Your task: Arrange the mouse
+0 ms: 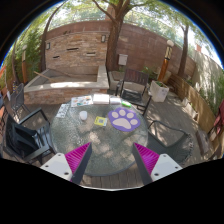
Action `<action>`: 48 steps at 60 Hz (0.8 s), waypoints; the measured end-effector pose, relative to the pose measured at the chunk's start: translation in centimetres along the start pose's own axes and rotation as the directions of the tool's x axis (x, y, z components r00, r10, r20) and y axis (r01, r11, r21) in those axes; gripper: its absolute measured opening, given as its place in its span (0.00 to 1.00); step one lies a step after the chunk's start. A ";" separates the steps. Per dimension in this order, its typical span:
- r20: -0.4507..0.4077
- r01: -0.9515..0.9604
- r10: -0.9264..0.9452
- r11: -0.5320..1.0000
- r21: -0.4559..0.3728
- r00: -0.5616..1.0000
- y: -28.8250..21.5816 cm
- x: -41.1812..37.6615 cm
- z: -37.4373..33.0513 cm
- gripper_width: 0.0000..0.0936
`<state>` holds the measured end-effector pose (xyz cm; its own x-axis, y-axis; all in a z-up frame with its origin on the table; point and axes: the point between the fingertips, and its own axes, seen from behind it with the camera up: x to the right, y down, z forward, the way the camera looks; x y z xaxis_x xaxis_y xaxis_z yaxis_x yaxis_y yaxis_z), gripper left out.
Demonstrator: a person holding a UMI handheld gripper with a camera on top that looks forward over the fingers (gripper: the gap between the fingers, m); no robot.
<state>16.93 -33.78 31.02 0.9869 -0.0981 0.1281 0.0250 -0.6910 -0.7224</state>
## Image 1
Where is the white box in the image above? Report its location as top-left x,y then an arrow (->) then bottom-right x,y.
93,94 -> 110,105

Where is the black mesh chair right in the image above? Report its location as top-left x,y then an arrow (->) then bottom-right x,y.
147,120 -> 194,165

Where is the black chair left side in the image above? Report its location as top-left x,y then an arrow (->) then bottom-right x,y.
3,108 -> 56,164

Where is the white square planter pot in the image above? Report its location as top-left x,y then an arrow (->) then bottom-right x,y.
150,81 -> 169,102

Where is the colourful picture book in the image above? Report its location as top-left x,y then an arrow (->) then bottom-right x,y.
71,95 -> 93,107

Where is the green small object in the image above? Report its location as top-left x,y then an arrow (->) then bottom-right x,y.
121,101 -> 131,108

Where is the stone raised planter basin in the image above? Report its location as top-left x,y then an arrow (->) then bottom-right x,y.
24,65 -> 109,104

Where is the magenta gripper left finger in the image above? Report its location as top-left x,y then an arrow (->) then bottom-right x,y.
41,142 -> 92,185

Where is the black mesh chair far left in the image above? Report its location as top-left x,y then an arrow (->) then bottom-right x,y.
10,83 -> 30,120

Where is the large tree trunk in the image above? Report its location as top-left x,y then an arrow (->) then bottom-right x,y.
92,0 -> 138,71

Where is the wooden lamp post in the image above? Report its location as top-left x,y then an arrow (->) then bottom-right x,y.
158,40 -> 174,82

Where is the round glass patio table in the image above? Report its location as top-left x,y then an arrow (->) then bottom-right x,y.
51,103 -> 148,176

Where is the white computer mouse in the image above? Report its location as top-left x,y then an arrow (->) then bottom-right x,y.
79,111 -> 88,121

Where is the yellow square card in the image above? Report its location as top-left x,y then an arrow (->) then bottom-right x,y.
94,116 -> 107,126

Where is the small white book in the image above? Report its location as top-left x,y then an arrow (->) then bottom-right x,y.
110,97 -> 121,105

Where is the grey patterned booklet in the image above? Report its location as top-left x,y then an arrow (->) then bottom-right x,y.
56,104 -> 69,118

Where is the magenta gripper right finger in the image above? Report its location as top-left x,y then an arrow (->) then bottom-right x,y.
132,143 -> 182,185

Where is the black chair far side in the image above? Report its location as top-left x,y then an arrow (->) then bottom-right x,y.
115,69 -> 152,115

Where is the purple paw print mousepad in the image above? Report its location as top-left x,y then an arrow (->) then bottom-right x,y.
108,107 -> 141,132

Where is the black mesh chair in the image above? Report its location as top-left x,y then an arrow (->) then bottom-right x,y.
10,83 -> 30,120
147,120 -> 194,165

